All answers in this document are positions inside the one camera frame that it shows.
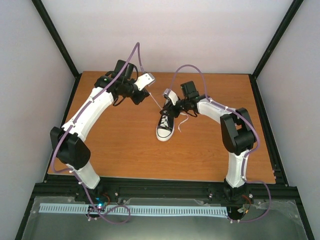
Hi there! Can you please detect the white shoelace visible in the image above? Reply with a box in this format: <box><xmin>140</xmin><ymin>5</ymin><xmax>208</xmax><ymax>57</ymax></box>
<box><xmin>149</xmin><ymin>92</ymin><xmax>189</xmax><ymax>133</ymax></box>

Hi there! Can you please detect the black white canvas sneaker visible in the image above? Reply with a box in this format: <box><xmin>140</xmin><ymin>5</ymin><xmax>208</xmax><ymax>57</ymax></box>
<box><xmin>155</xmin><ymin>99</ymin><xmax>175</xmax><ymax>142</ymax></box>

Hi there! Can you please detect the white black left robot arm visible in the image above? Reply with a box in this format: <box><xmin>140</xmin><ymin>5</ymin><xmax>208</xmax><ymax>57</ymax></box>
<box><xmin>50</xmin><ymin>60</ymin><xmax>155</xmax><ymax>202</ymax></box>

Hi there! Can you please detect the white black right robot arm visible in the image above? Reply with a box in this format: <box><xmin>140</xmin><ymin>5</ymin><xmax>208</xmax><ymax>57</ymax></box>
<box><xmin>160</xmin><ymin>81</ymin><xmax>260</xmax><ymax>203</ymax></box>

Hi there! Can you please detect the clear acrylic cover plate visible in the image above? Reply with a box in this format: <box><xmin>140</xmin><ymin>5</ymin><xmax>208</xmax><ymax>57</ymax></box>
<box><xmin>22</xmin><ymin>197</ymin><xmax>307</xmax><ymax>240</ymax></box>

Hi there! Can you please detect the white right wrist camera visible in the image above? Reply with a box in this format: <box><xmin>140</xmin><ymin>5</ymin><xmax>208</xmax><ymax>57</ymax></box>
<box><xmin>162</xmin><ymin>88</ymin><xmax>180</xmax><ymax>106</ymax></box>

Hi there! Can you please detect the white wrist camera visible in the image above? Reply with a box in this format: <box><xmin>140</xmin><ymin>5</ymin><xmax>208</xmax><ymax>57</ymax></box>
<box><xmin>162</xmin><ymin>88</ymin><xmax>180</xmax><ymax>106</ymax></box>
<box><xmin>134</xmin><ymin>72</ymin><xmax>156</xmax><ymax>91</ymax></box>

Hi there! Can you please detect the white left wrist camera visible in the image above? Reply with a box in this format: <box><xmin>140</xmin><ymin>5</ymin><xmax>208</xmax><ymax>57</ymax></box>
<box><xmin>134</xmin><ymin>72</ymin><xmax>156</xmax><ymax>91</ymax></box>

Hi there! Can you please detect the black aluminium frame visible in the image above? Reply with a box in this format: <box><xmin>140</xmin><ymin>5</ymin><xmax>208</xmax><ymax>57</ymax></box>
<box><xmin>15</xmin><ymin>0</ymin><xmax>315</xmax><ymax>240</ymax></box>

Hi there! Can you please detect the light blue slotted cable duct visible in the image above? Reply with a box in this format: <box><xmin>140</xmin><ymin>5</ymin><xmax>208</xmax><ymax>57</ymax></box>
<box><xmin>38</xmin><ymin>203</ymin><xmax>228</xmax><ymax>218</ymax></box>

